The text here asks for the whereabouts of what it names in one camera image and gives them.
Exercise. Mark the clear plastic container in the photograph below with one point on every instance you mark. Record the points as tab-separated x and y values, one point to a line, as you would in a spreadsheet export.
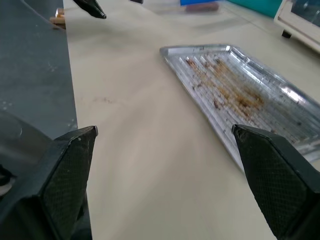
184	2

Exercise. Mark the white countertop oven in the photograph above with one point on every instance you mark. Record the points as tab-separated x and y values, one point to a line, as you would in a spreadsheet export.
300	27

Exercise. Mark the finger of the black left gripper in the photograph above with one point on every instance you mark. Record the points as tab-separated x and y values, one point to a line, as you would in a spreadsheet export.
91	7
137	1

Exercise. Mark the silver foil baking tray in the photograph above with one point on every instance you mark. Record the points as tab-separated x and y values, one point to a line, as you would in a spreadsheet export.
225	82

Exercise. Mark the light wooden object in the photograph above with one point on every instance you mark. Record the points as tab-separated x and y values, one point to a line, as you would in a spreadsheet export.
58	21

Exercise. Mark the teal object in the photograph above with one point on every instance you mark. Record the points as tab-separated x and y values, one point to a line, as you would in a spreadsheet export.
250	6

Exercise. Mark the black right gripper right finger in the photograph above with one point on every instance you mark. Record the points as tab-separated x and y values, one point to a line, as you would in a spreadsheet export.
275	180

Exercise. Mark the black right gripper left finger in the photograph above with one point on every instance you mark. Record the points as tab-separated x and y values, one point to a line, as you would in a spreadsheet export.
65	175

